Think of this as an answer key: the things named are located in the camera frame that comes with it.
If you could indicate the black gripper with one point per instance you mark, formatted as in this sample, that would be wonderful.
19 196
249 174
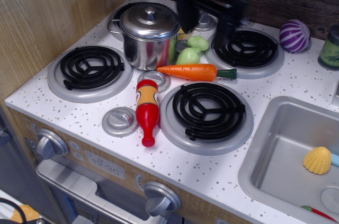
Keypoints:
229 13

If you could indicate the steel pot lid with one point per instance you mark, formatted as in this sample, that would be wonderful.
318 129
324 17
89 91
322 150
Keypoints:
150 21

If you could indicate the steel cooking pot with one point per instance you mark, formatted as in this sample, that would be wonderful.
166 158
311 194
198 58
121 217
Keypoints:
149 54

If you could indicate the grey stovetop knob back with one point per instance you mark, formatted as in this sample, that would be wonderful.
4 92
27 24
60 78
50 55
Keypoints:
205 22

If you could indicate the grey stovetop knob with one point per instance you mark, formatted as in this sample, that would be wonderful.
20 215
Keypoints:
120 122
163 81
205 22

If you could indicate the green toy vegetable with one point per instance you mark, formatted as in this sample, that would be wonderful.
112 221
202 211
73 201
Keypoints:
191 54

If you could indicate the orange toy carrot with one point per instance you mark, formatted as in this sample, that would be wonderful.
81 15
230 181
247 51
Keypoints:
198 72

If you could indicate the back right stove burner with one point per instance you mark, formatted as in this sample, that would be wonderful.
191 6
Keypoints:
253 53

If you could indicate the stove burner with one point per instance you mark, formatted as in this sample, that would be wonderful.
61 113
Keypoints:
253 53
206 118
114 20
89 74

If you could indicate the grey stovetop knob middle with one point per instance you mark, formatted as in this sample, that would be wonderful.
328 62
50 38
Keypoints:
163 81

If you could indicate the purple striped toy onion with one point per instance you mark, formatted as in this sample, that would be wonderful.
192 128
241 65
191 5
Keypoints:
294 36

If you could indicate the back left stove burner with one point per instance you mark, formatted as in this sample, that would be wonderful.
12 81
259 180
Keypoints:
114 20

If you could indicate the front right stove burner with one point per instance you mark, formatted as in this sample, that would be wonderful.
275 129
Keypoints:
206 118

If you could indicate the red toy ketchup bottle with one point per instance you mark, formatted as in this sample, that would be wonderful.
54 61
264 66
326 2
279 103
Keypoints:
147 109

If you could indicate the green toy can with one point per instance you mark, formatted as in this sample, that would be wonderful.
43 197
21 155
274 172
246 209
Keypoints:
328 57

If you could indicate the front left stove burner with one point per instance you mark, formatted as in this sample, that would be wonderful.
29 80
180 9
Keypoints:
89 74

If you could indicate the grey stovetop knob front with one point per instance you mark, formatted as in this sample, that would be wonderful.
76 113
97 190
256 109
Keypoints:
120 122

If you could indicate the metal sink basin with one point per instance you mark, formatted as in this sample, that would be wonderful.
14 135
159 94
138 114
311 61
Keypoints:
273 171

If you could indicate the yellow toy corn piece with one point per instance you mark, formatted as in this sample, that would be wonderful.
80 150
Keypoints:
318 160

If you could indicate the right oven knob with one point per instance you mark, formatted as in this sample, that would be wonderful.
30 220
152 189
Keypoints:
160 199

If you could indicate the oven knob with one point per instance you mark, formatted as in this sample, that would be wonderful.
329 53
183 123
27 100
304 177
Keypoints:
50 145
160 199

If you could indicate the light blue toy item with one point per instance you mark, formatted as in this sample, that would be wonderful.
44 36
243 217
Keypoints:
334 157

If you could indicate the left oven knob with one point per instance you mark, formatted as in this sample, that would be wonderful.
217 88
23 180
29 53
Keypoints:
50 145

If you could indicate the red toy chili pepper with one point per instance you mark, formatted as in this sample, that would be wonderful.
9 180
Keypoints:
311 209

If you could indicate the grey oven door handle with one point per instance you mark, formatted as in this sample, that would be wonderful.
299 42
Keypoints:
84 190

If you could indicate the orange object with black cable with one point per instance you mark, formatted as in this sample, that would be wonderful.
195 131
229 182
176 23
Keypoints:
22 214

